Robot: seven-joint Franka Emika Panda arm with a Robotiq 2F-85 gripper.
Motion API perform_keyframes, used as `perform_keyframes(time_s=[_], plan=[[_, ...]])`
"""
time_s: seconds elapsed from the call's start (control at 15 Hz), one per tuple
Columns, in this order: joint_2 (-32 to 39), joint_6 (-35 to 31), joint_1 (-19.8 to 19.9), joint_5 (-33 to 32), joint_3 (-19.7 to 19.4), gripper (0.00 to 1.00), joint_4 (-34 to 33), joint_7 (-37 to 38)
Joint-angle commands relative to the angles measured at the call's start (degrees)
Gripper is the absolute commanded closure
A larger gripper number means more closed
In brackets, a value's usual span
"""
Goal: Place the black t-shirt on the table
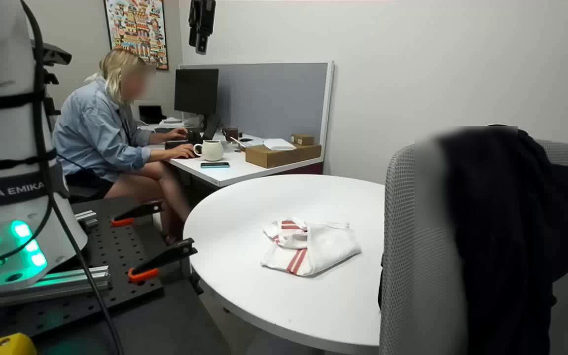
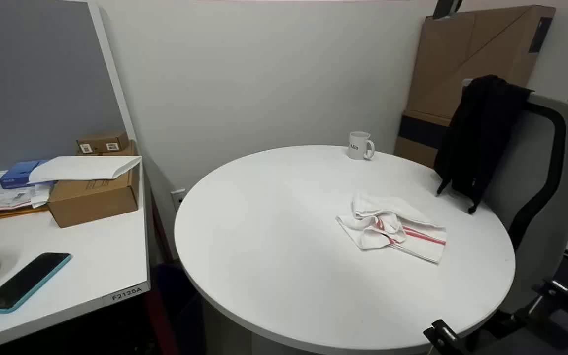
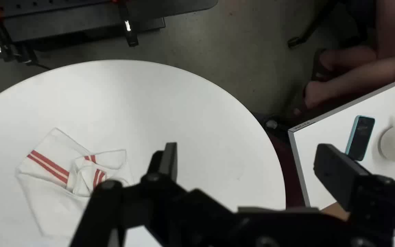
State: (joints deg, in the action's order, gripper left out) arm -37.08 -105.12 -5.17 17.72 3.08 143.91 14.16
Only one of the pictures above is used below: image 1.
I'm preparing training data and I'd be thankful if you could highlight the large brown cardboard box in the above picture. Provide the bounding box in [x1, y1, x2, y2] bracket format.
[244, 146, 299, 168]

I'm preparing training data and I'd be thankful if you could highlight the grey office chair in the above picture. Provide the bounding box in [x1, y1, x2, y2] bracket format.
[378, 140, 568, 355]

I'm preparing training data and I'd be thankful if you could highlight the small brown cardboard box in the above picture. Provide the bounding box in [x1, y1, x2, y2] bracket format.
[289, 134, 315, 146]

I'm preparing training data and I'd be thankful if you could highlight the turquoise smartphone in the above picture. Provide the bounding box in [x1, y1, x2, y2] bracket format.
[198, 162, 230, 168]

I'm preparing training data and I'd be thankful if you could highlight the round white table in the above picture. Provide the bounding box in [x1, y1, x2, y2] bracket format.
[184, 174, 384, 355]

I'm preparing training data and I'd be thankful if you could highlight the orange black clamp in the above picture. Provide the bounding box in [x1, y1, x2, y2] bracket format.
[125, 239, 196, 284]
[110, 201, 161, 227]

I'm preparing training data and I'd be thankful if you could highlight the blonde woman in denim shirt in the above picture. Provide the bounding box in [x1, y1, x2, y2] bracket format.
[52, 49, 192, 239]

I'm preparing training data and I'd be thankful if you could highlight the white desk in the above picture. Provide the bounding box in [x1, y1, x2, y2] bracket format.
[169, 136, 323, 187]

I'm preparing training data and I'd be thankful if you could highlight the yellow object at corner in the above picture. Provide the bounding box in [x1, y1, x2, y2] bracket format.
[0, 333, 37, 355]

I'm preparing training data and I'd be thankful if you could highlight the black perforated mounting board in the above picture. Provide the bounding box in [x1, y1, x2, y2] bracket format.
[0, 217, 163, 337]

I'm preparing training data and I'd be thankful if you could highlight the colourful wall poster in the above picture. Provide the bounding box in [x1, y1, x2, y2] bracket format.
[102, 0, 169, 71]

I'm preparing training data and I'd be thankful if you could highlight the grey desk partition panel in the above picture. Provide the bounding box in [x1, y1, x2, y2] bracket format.
[173, 61, 332, 146]

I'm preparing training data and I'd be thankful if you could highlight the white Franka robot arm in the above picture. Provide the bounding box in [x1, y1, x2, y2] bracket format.
[0, 0, 86, 292]

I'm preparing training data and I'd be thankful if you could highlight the white coffee mug on desk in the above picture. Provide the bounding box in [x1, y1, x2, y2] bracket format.
[192, 140, 222, 162]

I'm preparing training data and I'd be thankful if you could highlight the black t-shirt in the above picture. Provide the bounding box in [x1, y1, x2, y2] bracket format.
[437, 124, 568, 355]

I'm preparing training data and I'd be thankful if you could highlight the black garment hanging on wall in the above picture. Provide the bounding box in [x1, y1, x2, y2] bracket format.
[186, 0, 214, 55]

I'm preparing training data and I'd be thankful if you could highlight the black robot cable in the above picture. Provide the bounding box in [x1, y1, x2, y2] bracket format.
[0, 0, 125, 355]

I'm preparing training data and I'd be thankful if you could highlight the black computer monitor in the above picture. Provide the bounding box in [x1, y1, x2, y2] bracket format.
[173, 69, 218, 128]

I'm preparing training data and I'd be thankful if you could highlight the near orange black clamp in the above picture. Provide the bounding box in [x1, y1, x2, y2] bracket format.
[125, 239, 196, 284]

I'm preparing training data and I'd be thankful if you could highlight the far orange black clamp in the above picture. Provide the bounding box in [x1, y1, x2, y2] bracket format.
[110, 201, 161, 227]

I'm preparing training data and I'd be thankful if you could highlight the white red striped towel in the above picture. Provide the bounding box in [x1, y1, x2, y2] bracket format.
[259, 219, 360, 278]

